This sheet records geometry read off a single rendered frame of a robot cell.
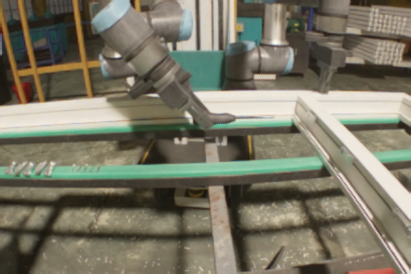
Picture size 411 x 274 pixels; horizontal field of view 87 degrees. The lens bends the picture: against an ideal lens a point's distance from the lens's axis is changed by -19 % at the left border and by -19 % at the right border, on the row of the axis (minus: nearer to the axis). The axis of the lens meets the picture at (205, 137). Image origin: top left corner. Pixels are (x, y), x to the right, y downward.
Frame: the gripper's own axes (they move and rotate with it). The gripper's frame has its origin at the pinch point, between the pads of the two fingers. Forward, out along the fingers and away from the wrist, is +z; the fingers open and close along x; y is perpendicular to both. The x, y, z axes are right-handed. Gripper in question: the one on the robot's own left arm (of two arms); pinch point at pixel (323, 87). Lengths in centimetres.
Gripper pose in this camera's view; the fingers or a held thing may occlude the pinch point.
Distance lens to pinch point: 86.1
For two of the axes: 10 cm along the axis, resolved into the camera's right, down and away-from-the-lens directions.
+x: -0.5, -4.8, 8.7
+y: 10.0, -0.4, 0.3
